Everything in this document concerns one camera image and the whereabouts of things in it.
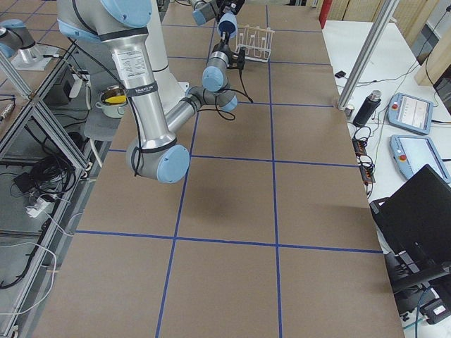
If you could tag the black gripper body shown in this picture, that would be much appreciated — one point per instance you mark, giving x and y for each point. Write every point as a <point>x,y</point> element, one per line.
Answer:
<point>222,46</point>
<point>225,8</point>

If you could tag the light blue cup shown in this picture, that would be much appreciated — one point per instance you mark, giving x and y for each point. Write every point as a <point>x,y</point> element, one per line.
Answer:
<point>228,24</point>

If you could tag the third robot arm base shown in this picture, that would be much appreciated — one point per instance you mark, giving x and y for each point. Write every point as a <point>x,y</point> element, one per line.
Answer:
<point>17,42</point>

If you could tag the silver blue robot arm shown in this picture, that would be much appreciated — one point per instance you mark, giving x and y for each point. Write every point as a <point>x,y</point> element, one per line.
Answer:
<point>204,11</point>
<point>131,30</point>

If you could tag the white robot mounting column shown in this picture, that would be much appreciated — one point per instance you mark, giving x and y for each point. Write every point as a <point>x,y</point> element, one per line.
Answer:
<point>170,89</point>

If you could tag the small black square object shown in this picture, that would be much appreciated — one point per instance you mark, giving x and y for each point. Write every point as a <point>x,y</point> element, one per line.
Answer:
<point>340,74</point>

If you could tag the white pot with yellow contents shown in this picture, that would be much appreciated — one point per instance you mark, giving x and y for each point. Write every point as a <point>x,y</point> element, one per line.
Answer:
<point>112,102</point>

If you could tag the black water bottle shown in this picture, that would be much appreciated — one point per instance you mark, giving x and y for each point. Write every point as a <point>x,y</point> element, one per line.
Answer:
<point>370,104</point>

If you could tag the black orange USB hub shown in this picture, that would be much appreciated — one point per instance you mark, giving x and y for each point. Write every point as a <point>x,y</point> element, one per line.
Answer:
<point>364,161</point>

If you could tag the upper teach pendant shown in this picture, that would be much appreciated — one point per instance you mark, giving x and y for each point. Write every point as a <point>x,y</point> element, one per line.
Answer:
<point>410,113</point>

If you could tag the teach pendant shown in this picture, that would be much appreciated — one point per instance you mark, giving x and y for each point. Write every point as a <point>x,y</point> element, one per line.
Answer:
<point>410,113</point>
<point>412,153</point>

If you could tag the lower teach pendant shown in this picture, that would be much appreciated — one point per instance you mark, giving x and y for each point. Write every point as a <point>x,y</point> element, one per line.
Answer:
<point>412,153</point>

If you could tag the black laptop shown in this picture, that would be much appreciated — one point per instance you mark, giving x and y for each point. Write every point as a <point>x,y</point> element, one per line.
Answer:
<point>416,218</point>

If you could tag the white power adapter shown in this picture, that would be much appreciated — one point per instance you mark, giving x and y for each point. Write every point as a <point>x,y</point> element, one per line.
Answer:
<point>34,210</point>

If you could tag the white wire cup holder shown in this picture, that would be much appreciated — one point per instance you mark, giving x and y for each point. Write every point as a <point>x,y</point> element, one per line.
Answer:
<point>255,41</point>

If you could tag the aluminium frame post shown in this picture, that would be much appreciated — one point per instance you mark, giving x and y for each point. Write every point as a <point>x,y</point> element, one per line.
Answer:
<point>370,43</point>

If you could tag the aluminium side frame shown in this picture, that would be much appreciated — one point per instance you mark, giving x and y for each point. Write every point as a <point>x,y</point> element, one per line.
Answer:
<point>44,153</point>

